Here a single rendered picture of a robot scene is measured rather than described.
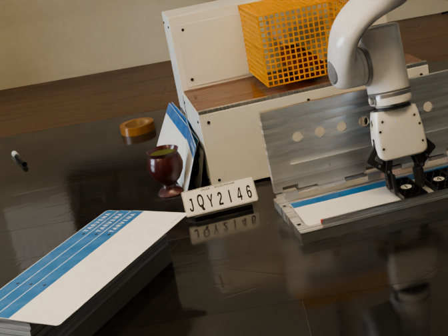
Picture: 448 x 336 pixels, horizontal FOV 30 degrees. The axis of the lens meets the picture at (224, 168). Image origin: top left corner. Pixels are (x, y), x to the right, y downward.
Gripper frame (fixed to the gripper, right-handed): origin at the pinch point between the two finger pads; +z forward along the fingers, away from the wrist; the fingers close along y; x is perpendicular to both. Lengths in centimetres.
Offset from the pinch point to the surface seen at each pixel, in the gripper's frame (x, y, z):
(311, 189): 11.2, -16.8, -0.7
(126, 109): 123, -47, -21
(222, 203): 16.8, -35.2, -1.3
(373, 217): -6.6, -10.0, 4.2
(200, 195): 17.4, -39.5, -3.9
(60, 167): 75, -70, -11
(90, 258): -15, -64, -3
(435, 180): -0.1, 6.2, 1.4
